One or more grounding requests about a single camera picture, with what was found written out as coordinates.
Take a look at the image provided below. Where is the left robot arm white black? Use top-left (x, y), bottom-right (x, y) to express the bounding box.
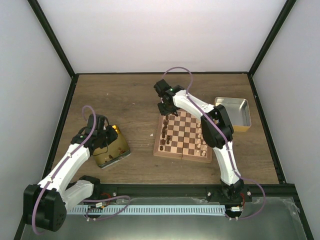
top-left (23, 114), bottom-right (118, 232)

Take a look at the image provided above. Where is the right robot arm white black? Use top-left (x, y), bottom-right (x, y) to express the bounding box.
top-left (153, 79), bottom-right (244, 202)

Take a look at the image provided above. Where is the gold tin with dark pieces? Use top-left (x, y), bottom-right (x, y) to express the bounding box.
top-left (92, 125), bottom-right (131, 169)

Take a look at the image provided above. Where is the dark chess piece on board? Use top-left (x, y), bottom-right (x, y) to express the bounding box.
top-left (165, 135), bottom-right (172, 146)

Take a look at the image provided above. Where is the wooden chess board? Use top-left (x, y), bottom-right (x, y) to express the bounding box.
top-left (153, 109), bottom-right (213, 163)

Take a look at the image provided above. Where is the row of white chess pieces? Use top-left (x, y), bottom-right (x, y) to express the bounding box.
top-left (195, 122), bottom-right (208, 158)

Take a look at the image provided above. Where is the silver tin yellow rim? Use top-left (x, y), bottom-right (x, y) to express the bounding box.
top-left (214, 97), bottom-right (252, 132)

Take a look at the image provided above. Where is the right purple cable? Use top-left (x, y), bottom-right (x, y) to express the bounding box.
top-left (162, 66), bottom-right (266, 221)

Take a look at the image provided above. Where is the purple cable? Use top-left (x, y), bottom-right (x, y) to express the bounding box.
top-left (162, 66), bottom-right (266, 221)
top-left (32, 104), bottom-right (131, 236)

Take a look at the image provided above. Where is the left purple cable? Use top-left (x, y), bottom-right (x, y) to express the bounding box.
top-left (32, 104), bottom-right (131, 236)

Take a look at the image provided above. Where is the light blue cable duct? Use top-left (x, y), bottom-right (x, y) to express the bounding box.
top-left (68, 205), bottom-right (226, 216)

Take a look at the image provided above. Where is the black aluminium frame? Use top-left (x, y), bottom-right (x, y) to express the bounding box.
top-left (13, 0), bottom-right (315, 240)

